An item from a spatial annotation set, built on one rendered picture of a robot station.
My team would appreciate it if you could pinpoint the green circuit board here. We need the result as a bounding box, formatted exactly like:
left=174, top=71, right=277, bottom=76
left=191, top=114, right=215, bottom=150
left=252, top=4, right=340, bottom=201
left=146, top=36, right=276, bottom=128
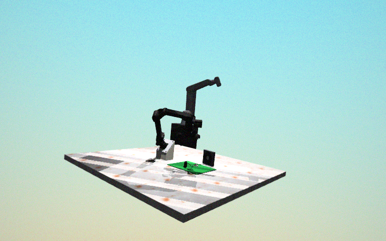
left=167, top=161, right=216, bottom=175

